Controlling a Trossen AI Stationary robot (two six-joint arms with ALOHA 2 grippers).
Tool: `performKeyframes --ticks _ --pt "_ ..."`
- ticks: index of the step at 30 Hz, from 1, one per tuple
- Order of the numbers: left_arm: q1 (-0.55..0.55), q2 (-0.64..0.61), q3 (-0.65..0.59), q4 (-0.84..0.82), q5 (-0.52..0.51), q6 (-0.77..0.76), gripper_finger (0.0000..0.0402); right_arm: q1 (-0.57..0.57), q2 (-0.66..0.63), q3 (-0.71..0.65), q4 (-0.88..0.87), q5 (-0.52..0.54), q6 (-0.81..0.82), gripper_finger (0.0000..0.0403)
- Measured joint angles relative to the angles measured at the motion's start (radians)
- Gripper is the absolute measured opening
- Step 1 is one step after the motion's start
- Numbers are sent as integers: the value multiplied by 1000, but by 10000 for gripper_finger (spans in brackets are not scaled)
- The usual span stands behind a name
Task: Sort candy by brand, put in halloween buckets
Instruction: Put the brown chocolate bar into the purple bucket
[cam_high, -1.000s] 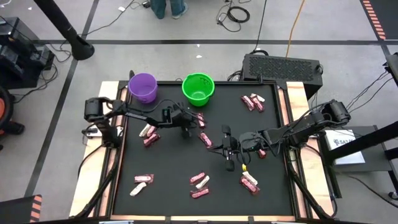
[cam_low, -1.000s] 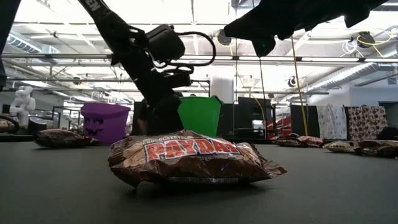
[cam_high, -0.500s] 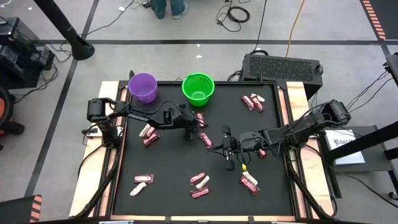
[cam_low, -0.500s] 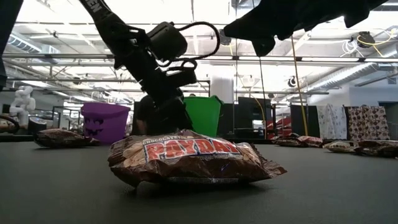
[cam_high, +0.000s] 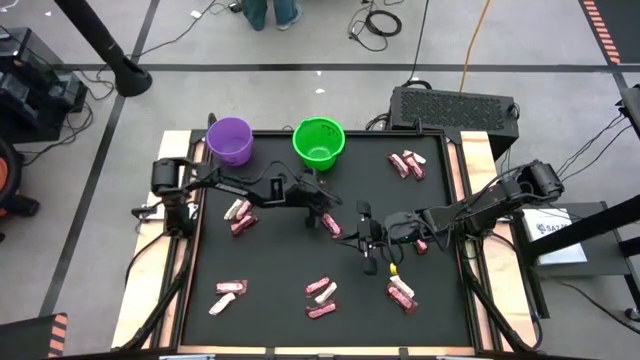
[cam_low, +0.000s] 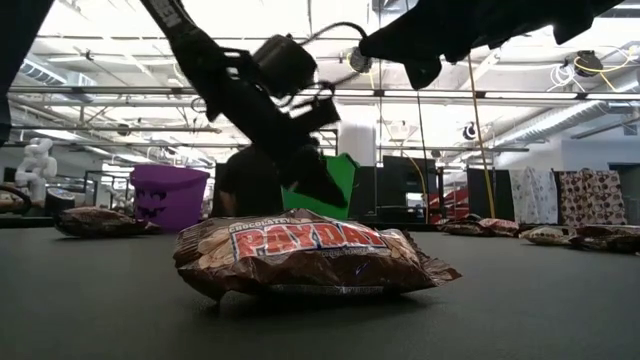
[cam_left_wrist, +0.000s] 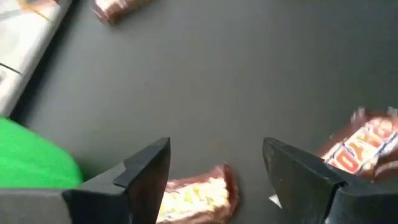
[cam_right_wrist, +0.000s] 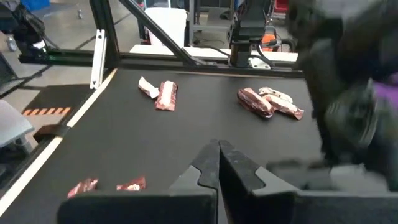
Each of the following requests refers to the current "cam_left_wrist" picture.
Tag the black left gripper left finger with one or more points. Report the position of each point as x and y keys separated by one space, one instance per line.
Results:
x=146 y=186

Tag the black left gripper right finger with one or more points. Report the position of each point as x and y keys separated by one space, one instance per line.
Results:
x=298 y=180

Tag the brown Payday candy bar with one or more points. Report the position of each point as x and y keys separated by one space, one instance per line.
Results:
x=115 y=9
x=199 y=196
x=360 y=149

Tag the green halloween bucket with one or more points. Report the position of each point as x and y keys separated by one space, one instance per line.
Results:
x=31 y=155

